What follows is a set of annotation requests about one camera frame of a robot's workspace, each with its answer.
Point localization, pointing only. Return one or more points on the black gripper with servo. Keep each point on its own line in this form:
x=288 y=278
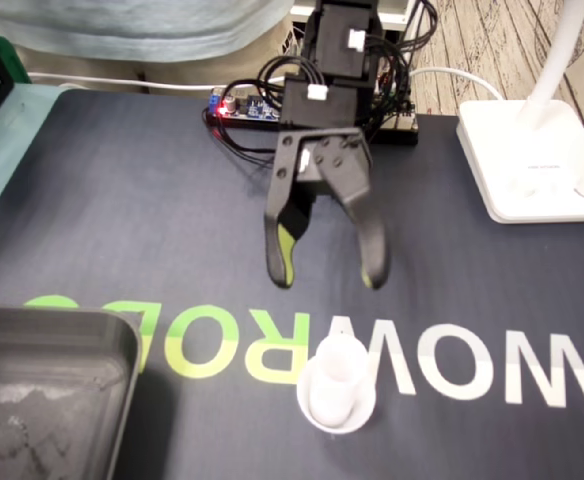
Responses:
x=309 y=167

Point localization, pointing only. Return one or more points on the black plastic tray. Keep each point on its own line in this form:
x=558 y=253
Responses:
x=47 y=400

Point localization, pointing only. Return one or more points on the blue voltage converter board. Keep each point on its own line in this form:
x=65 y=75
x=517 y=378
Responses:
x=252 y=107

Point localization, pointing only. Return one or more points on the standing person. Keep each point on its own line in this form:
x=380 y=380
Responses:
x=122 y=30

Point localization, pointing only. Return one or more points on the dark grey WOWROBO mat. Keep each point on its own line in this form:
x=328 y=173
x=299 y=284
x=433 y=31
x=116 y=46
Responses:
x=122 y=200

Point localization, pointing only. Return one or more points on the dark green box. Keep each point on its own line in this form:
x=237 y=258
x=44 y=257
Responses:
x=14 y=60

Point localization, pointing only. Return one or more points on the short white plastic cup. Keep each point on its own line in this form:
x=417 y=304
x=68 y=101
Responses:
x=362 y=410

